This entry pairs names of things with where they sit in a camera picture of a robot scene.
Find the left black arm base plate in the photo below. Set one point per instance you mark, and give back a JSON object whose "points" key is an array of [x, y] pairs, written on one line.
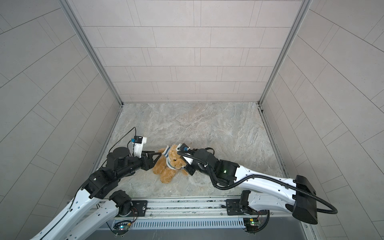
{"points": [[138, 209]]}

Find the blue white striped knit sweater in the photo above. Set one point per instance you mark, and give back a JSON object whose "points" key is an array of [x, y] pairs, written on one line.
{"points": [[172, 158]]}

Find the left aluminium corner post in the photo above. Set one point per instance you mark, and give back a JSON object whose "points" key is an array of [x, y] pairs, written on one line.
{"points": [[88, 47]]}

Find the right green circuit board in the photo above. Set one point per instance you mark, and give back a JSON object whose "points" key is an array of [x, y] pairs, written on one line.
{"points": [[251, 225]]}

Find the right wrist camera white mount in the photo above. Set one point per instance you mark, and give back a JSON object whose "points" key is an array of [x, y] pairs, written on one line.
{"points": [[184, 151]]}

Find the aluminium corner post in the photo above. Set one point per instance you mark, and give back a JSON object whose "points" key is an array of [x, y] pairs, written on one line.
{"points": [[88, 47], [287, 44]]}

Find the green circuit board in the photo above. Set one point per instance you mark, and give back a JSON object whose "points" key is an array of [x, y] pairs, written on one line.
{"points": [[121, 228], [251, 225]]}

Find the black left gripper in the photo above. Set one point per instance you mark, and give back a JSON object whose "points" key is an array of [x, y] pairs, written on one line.
{"points": [[150, 165]]}

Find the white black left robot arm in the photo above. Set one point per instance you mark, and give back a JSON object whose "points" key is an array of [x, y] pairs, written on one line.
{"points": [[95, 202]]}

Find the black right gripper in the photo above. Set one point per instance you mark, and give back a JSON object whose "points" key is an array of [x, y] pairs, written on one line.
{"points": [[188, 169]]}

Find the right aluminium corner post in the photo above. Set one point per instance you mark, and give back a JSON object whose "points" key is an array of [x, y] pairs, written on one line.
{"points": [[287, 44]]}

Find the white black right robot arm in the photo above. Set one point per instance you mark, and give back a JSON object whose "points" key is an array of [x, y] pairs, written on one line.
{"points": [[263, 192]]}

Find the left green circuit board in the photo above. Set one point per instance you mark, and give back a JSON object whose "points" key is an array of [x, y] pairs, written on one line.
{"points": [[121, 228]]}

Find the brown plush teddy bear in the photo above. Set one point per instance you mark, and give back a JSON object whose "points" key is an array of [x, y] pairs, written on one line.
{"points": [[166, 173]]}

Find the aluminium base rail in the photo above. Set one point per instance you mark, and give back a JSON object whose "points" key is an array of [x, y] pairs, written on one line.
{"points": [[201, 219]]}

